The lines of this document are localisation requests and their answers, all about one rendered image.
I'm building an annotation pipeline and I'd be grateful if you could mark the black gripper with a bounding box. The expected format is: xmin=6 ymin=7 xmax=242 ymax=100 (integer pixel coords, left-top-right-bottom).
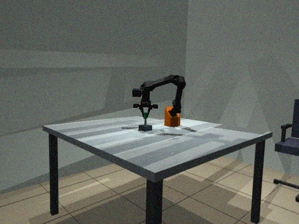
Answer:
xmin=133 ymin=97 xmax=158 ymax=117

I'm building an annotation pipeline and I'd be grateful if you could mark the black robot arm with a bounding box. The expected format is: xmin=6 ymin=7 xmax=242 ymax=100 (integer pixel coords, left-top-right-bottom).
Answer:
xmin=132 ymin=75 xmax=186 ymax=117

